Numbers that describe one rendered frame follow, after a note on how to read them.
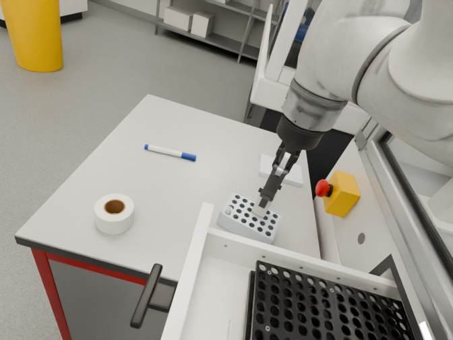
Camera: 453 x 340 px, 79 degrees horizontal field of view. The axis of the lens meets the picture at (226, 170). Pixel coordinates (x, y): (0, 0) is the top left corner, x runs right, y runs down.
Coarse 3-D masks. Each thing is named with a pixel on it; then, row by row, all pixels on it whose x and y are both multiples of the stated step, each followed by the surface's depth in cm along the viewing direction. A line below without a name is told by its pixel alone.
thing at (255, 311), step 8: (256, 264) 39; (264, 264) 39; (256, 272) 38; (264, 272) 38; (256, 280) 37; (264, 280) 37; (256, 288) 36; (256, 296) 35; (264, 296) 36; (256, 304) 34; (264, 304) 35; (256, 312) 33; (264, 312) 34; (256, 320) 33; (264, 320) 33; (256, 328) 32; (264, 336) 32
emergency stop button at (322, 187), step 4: (320, 180) 60; (324, 180) 59; (320, 184) 59; (324, 184) 58; (316, 188) 61; (320, 188) 59; (324, 188) 58; (328, 188) 59; (316, 192) 60; (320, 192) 59; (324, 192) 58; (320, 196) 59
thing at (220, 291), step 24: (216, 240) 42; (240, 240) 42; (216, 264) 44; (240, 264) 45; (288, 264) 43; (312, 264) 42; (336, 264) 43; (216, 288) 41; (240, 288) 42; (336, 288) 45; (360, 288) 44; (384, 288) 43; (192, 312) 38; (216, 312) 39; (240, 312) 39; (192, 336) 36; (216, 336) 36; (240, 336) 37
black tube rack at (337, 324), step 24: (264, 288) 40; (288, 288) 37; (312, 288) 39; (288, 312) 37; (312, 312) 38; (336, 312) 36; (360, 312) 37; (384, 312) 38; (288, 336) 32; (312, 336) 33; (336, 336) 34; (360, 336) 38; (384, 336) 35; (408, 336) 37
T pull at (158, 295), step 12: (156, 264) 34; (156, 276) 32; (144, 288) 31; (156, 288) 31; (168, 288) 32; (144, 300) 30; (156, 300) 30; (168, 300) 31; (144, 312) 29; (168, 312) 31; (132, 324) 28
